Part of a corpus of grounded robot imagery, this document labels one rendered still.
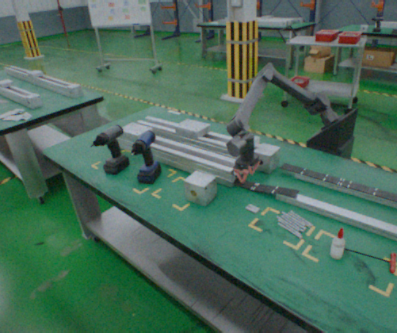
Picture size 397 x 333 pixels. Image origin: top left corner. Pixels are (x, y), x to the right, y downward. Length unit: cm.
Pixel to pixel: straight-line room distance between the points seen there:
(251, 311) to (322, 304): 69
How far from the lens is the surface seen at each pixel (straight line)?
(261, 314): 163
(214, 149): 161
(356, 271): 111
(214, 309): 164
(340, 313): 99
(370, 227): 125
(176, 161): 154
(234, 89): 483
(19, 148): 280
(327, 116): 181
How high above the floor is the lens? 157
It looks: 30 degrees down
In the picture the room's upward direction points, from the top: 5 degrees counter-clockwise
